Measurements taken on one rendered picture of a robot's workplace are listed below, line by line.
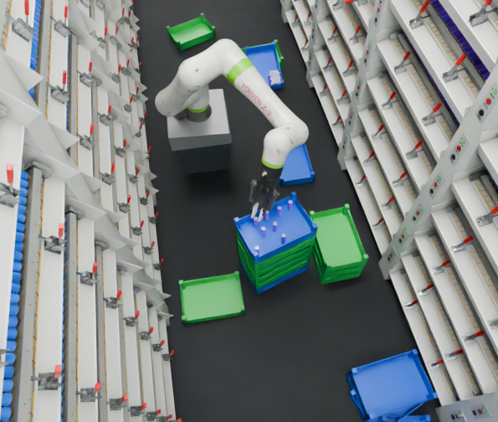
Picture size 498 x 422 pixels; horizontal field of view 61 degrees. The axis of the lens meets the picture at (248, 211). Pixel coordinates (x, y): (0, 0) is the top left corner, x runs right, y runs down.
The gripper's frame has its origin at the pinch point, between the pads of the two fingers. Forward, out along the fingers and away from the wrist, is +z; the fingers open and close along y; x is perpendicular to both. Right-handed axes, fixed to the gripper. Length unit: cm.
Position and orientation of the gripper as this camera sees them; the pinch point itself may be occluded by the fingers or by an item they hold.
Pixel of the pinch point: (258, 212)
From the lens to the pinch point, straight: 181.1
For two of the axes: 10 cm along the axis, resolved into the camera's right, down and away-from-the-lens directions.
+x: 5.1, -4.6, 7.3
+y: 8.4, 4.6, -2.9
